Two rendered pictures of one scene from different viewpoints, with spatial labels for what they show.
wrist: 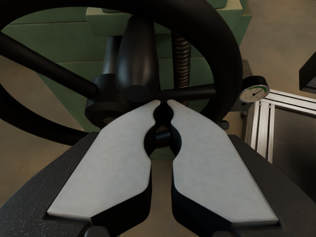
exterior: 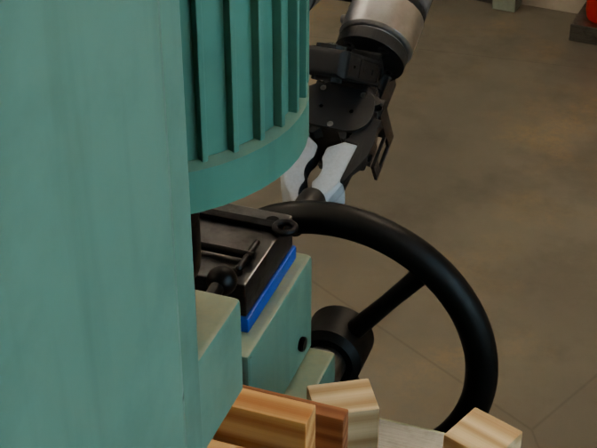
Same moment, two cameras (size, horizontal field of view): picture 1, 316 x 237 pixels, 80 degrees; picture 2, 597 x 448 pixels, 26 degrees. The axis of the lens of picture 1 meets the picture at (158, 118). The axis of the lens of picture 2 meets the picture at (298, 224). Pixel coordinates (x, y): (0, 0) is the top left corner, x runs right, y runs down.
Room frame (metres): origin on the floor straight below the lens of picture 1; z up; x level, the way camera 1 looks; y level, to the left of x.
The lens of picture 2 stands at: (0.99, 0.31, 1.52)
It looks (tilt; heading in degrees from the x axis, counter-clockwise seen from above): 33 degrees down; 199
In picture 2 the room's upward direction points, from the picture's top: straight up
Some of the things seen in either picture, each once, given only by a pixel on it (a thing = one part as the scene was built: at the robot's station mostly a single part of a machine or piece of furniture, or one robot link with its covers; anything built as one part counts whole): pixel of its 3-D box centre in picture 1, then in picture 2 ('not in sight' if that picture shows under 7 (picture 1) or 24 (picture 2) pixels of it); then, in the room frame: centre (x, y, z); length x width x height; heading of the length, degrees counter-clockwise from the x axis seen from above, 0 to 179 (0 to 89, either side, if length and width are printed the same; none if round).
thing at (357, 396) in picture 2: not in sight; (342, 416); (0.34, 0.12, 0.92); 0.04 x 0.03 x 0.04; 120
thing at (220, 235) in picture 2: not in sight; (187, 250); (0.27, -0.02, 0.99); 0.13 x 0.11 x 0.06; 89
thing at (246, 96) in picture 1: (249, 90); not in sight; (0.25, -0.21, 0.65); 0.06 x 0.04 x 0.08; 89
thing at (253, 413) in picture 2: not in sight; (183, 424); (0.40, 0.03, 0.94); 0.18 x 0.02 x 0.07; 89
